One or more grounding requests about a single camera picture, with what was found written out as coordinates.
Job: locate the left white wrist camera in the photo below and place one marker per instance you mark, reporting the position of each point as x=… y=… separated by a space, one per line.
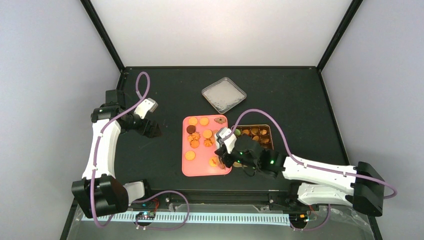
x=147 y=105

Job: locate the dark chocolate cookie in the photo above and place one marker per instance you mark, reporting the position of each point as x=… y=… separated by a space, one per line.
x=190 y=129

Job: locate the brown flower cookie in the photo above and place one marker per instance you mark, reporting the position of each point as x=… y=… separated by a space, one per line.
x=220 y=120

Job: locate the yellow cookie red mark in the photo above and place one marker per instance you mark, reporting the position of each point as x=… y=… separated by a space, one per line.
x=214 y=161

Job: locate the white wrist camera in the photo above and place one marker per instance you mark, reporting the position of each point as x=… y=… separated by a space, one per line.
x=147 y=105
x=226 y=137

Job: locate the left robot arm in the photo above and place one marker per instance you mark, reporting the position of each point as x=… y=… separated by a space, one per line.
x=98 y=192

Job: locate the gold cookie tin box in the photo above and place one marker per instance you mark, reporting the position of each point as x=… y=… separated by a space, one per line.
x=258 y=134

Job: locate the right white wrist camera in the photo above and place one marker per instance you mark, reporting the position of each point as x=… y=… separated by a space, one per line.
x=226 y=137

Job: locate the orange round cookie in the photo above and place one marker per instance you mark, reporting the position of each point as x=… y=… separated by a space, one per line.
x=207 y=134
x=204 y=121
x=193 y=121

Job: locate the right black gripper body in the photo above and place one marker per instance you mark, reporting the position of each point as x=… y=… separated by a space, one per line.
x=227 y=161

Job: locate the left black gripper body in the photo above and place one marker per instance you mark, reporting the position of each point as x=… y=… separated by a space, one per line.
x=141 y=129

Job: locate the pink plastic tray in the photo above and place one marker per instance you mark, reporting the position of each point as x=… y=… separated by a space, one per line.
x=199 y=167

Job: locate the white slotted cable duct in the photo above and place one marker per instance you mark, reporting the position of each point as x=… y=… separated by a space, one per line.
x=278 y=219

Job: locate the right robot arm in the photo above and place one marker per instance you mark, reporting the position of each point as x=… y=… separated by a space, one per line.
x=359 y=187

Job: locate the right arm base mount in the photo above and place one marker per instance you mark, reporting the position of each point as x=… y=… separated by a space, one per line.
x=285 y=202

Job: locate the orange swirl cookie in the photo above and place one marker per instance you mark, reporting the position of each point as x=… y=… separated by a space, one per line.
x=208 y=142

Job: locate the clear plastic lid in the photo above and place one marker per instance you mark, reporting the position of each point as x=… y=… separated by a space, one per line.
x=223 y=95

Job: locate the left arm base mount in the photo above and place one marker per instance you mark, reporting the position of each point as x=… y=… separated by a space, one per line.
x=150 y=202

